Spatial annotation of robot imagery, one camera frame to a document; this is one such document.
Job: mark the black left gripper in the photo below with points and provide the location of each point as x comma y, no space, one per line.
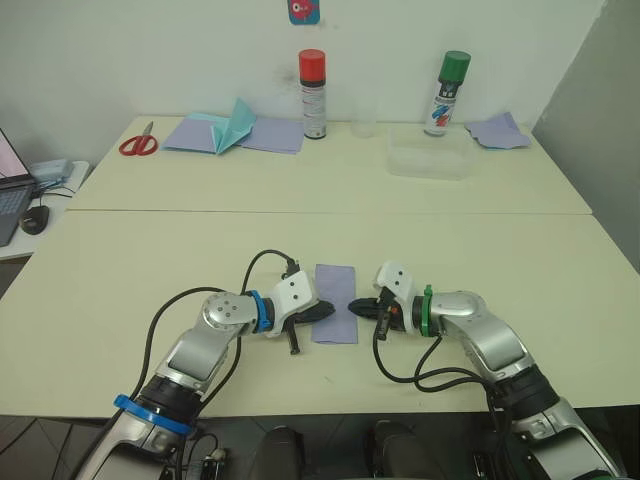
294,340

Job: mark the dark rounded shape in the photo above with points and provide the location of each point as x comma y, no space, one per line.
282,452

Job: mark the crumpled purple paper sheets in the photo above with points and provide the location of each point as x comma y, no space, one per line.
497,134

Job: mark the clear plastic container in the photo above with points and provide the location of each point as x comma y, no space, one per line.
430,155

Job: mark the white side table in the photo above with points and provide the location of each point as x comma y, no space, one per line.
60,200

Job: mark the grey laptop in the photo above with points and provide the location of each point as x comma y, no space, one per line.
12,200

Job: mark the large purple paper sheet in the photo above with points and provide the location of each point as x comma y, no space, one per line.
190,137
275,135

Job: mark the small purple paper sheet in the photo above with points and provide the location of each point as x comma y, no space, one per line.
336,285

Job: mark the small metal connector device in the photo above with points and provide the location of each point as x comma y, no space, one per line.
215,462

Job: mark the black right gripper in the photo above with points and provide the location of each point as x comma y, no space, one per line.
387,315

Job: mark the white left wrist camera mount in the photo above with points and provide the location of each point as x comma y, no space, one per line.
292,295

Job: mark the folded cyan paper airplane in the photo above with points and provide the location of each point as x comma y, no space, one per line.
235,122

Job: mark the black computer mouse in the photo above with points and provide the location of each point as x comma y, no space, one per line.
35,219

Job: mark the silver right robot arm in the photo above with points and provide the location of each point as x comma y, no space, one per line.
480,330

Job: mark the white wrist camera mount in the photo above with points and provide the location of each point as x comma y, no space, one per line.
397,280
292,295

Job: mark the pink and blue wall sticker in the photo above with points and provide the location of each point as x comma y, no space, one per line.
303,11

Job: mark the green capped spray can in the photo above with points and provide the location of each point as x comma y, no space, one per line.
445,95

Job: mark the red capped spray can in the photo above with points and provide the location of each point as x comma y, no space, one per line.
314,95

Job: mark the clear plastic cup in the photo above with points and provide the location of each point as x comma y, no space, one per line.
363,125

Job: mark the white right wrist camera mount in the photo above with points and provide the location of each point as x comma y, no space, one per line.
397,280

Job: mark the pale blue box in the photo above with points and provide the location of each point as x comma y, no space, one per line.
50,169

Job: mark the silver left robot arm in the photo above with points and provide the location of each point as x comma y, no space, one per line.
220,312

